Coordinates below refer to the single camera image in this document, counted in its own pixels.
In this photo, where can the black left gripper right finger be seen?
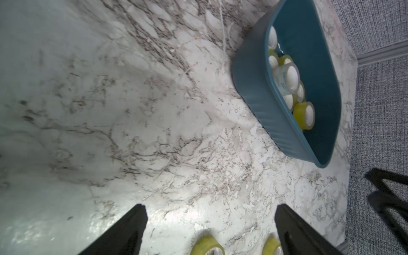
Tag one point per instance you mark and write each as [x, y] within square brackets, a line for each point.
[297, 237]

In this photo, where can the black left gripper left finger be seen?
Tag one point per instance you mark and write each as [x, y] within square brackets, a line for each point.
[122, 238]

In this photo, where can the yellow tape roll bottom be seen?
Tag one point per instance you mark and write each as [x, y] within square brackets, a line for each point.
[272, 247]

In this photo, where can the yellow tape roll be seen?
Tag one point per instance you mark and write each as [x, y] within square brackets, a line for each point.
[272, 39]
[272, 247]
[300, 95]
[304, 115]
[273, 61]
[285, 59]
[207, 245]
[289, 100]

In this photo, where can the grey clear tape roll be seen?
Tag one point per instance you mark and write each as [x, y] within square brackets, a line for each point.
[287, 79]

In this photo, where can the teal storage box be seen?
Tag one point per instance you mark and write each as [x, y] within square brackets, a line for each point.
[300, 35]

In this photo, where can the aluminium frame rails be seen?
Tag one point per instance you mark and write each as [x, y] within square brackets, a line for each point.
[380, 140]

